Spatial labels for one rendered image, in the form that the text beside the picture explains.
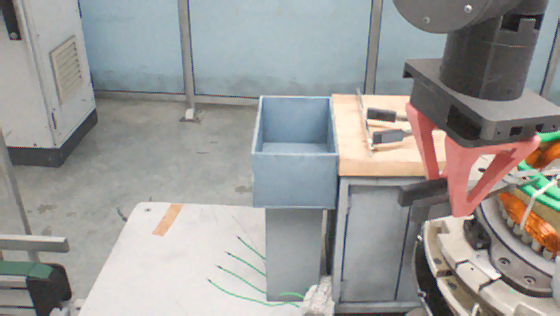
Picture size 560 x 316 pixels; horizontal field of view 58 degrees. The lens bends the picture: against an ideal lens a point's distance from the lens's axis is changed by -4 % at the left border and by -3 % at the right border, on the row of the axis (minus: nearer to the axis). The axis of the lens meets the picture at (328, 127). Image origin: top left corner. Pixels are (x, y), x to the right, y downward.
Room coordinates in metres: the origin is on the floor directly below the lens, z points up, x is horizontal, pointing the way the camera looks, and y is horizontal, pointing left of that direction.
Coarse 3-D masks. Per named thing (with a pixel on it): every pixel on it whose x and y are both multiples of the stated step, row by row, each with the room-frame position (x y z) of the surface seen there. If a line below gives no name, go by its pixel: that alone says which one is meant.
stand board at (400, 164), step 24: (336, 96) 0.72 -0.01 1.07; (384, 96) 0.73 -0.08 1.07; (408, 96) 0.74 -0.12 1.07; (336, 120) 0.64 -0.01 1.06; (360, 120) 0.65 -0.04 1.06; (360, 144) 0.58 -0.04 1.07; (384, 144) 0.58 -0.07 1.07; (408, 144) 0.59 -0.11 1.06; (360, 168) 0.54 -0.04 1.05; (384, 168) 0.54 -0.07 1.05; (408, 168) 0.55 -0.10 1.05
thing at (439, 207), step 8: (416, 200) 0.30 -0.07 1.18; (424, 200) 0.30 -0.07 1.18; (432, 200) 0.30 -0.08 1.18; (440, 200) 0.30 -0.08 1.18; (448, 200) 0.30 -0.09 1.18; (416, 208) 0.29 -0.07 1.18; (424, 208) 0.30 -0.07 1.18; (432, 208) 0.30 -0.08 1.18; (440, 208) 0.30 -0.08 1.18; (448, 208) 0.30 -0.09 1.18; (416, 216) 0.29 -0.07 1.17; (424, 216) 0.30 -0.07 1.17; (432, 216) 0.30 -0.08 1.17; (440, 216) 0.30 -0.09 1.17; (448, 216) 0.30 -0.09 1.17
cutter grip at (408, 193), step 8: (408, 184) 0.32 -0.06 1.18; (416, 184) 0.32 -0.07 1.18; (424, 184) 0.32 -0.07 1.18; (432, 184) 0.32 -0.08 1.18; (440, 184) 0.32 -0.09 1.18; (400, 192) 0.32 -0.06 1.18; (408, 192) 0.31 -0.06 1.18; (416, 192) 0.32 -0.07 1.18; (424, 192) 0.32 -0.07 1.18; (432, 192) 0.32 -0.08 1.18; (440, 192) 0.32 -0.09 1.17; (400, 200) 0.31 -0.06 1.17; (408, 200) 0.31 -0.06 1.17
